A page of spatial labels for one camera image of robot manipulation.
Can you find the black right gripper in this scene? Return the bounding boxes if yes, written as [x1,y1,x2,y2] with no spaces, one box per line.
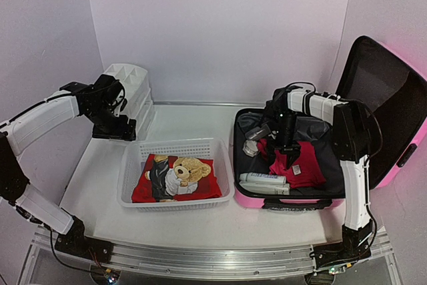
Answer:
[265,110,301,170]

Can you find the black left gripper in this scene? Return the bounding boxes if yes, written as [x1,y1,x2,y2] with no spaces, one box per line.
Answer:
[85,103,136,141]

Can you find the crimson red t-shirt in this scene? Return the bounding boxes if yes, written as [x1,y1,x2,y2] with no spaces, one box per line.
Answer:
[260,141,326,188]

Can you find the white plastic drawer organizer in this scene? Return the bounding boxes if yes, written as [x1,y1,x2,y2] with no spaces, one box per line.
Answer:
[104,63,155,141]

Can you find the white perforated plastic basket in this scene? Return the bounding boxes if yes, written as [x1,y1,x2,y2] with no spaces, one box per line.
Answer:
[117,138,234,212]

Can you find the red bear print shirt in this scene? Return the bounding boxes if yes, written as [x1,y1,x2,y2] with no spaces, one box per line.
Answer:
[131,154,222,203]

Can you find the pink cartoon hard-shell suitcase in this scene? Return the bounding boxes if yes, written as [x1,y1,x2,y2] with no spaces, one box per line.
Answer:
[233,36,426,211]

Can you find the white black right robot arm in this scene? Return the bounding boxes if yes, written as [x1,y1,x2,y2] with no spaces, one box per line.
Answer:
[262,83,378,267]

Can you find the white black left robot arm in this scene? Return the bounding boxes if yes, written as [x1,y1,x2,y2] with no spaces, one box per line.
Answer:
[1,67,146,256]

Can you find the small clear plastic case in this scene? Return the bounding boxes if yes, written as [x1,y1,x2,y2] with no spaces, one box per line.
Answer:
[245,124,272,141]

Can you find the round white jar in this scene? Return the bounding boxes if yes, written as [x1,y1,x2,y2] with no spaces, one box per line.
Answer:
[242,139,260,158]

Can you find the white flat box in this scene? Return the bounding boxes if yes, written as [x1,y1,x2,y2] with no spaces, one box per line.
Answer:
[240,182,290,196]

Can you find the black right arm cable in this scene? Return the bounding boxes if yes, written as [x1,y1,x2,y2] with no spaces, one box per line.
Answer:
[353,99,384,166]

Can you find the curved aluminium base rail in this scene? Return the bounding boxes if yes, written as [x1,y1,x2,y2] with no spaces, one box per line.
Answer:
[31,218,394,274]

